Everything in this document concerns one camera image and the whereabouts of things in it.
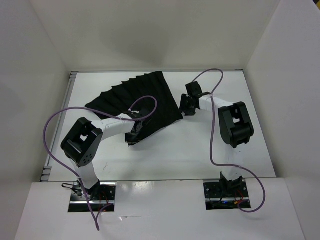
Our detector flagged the black pleated skirt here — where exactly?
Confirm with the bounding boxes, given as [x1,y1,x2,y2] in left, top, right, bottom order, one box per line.
[85,71,183,141]

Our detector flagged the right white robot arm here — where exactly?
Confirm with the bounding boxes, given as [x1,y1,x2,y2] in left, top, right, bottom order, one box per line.
[179,81,254,197]

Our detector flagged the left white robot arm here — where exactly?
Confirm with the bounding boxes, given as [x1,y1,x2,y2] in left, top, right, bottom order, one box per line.
[60,110,152,200]

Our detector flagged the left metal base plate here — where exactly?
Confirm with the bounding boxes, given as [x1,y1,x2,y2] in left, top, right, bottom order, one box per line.
[61,182,117,213]

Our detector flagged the metal base plate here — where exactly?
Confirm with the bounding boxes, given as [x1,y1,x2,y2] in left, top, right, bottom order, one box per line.
[203,180,251,211]
[61,182,117,213]

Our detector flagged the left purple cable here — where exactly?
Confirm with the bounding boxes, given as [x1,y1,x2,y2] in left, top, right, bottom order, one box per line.
[43,96,158,231]

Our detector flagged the purple cable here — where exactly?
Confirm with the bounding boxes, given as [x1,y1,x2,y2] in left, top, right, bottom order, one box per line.
[43,96,158,231]
[191,68,267,213]

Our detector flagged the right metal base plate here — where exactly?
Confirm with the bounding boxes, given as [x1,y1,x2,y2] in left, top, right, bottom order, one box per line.
[203,180,251,211]

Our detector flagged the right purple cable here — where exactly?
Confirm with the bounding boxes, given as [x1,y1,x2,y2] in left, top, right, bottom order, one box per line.
[191,68,267,213]

